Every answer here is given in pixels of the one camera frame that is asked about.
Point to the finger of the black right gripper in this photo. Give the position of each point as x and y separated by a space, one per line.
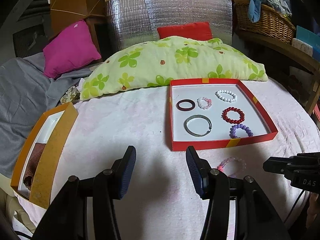
301 169

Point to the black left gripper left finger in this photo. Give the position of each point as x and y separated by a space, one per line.
114 182

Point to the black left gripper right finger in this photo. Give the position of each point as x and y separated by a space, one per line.
209 182

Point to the silver grey bangle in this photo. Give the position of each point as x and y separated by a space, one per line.
198 125

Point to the red shallow box lid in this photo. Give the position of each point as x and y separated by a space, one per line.
237 117

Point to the dark red bangle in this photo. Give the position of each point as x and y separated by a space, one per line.
185 105

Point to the orange cardboard box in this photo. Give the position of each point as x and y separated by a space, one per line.
52 129

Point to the brown cloth in box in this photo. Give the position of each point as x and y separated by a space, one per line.
32 164

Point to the green floral pillow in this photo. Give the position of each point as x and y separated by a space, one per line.
156 63

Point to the grey blanket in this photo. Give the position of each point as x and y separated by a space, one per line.
26 93

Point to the magenta cushion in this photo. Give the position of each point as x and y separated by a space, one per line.
72 49

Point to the wicker basket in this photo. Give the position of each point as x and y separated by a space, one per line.
271 23

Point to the red cushion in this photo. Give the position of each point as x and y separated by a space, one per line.
199 31

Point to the silver foil insulation sheet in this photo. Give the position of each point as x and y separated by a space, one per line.
134 21

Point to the blue cloth in basket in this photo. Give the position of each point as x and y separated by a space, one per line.
254 8

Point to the wooden chair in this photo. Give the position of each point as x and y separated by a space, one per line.
65 12

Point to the wooden side rail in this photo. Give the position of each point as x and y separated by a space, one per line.
301 58

